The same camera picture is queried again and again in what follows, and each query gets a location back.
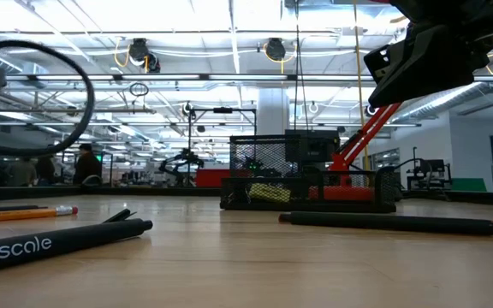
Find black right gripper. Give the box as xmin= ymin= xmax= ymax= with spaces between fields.
xmin=364 ymin=0 xmax=491 ymax=109

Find black ballpoint pen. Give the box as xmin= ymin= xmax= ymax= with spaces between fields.
xmin=278 ymin=210 xmax=493 ymax=237
xmin=0 ymin=218 xmax=154 ymax=275
xmin=103 ymin=208 xmax=138 ymax=224
xmin=0 ymin=204 xmax=50 ymax=214

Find black mesh desk organizer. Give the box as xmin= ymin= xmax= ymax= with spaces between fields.
xmin=219 ymin=134 xmax=398 ymax=214

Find yellow-green block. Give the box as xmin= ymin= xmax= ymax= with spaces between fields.
xmin=248 ymin=182 xmax=293 ymax=204

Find orange pencil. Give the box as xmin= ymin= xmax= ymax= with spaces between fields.
xmin=0 ymin=205 xmax=79 ymax=224

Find black background equipment station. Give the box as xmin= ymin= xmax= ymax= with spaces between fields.
xmin=407 ymin=146 xmax=454 ymax=192

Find red desk lamp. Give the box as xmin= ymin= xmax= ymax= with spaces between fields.
xmin=308 ymin=0 xmax=402 ymax=203

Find green board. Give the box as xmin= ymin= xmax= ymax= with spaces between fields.
xmin=450 ymin=177 xmax=487 ymax=193

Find red storage bin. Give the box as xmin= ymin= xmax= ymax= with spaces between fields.
xmin=194 ymin=168 xmax=232 ymax=188

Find person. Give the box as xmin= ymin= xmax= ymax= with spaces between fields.
xmin=72 ymin=143 xmax=103 ymax=187
xmin=36 ymin=154 xmax=57 ymax=187
xmin=5 ymin=157 xmax=38 ymax=187

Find yellow hanging cord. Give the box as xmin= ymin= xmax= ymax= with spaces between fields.
xmin=352 ymin=0 xmax=370 ymax=170

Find black hanging cable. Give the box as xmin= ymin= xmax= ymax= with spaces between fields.
xmin=293 ymin=0 xmax=311 ymax=132

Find black background station frame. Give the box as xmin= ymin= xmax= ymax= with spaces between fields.
xmin=187 ymin=106 xmax=258 ymax=187

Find black left wrist camera cable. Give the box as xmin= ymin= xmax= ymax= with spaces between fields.
xmin=0 ymin=40 xmax=97 ymax=157

